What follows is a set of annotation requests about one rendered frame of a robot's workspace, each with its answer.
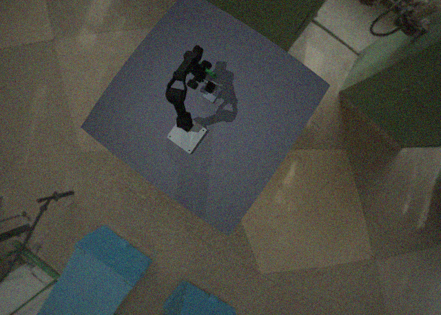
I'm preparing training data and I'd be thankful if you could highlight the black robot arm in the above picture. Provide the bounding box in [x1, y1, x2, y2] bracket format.
[165, 45, 204, 132]

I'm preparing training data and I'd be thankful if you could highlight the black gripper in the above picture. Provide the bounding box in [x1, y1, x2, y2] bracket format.
[187, 61, 212, 89]

